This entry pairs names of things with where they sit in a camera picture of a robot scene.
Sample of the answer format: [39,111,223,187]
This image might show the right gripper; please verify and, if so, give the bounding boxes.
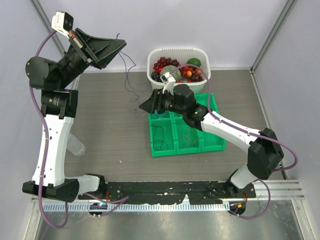
[139,87,186,116]

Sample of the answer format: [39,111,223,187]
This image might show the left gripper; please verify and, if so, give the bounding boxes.
[58,28,126,89]

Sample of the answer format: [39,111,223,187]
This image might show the brown cable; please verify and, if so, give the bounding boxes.
[152,124,170,153]

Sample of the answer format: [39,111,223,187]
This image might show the orange cable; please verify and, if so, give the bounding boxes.
[179,128,200,150]

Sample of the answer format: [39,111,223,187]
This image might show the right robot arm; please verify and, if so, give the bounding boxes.
[139,84,284,198]

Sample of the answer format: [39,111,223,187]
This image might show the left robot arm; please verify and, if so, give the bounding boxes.
[22,28,126,203]

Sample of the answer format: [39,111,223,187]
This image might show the dark grape bunch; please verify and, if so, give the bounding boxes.
[150,71,161,82]

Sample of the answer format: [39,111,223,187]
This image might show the green compartment tray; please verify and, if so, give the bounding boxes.
[147,92,228,159]

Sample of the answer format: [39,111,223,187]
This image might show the green melon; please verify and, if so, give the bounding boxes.
[160,65,182,82]

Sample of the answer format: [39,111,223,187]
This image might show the red grape bunch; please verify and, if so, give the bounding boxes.
[153,56,180,71]

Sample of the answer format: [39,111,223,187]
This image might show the red cherries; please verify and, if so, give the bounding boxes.
[179,66,204,83]

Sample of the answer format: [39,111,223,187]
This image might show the white plastic basin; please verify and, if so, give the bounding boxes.
[147,47,211,94]

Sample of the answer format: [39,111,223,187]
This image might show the green lime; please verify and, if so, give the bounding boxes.
[187,57,202,67]

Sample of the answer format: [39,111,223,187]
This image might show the clear plastic bottle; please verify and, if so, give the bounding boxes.
[66,133,86,157]

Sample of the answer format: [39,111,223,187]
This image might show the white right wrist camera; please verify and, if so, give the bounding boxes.
[160,72,176,94]

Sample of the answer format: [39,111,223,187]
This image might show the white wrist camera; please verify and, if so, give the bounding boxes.
[160,72,176,94]
[51,11,74,39]

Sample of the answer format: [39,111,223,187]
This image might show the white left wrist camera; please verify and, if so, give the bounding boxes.
[51,11,74,39]

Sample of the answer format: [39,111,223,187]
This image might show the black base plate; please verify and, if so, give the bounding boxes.
[89,181,256,205]

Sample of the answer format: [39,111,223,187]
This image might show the white cable duct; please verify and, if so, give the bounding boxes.
[43,202,231,212]

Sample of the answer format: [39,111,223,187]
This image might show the purple left arm hose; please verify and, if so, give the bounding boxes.
[29,29,70,230]

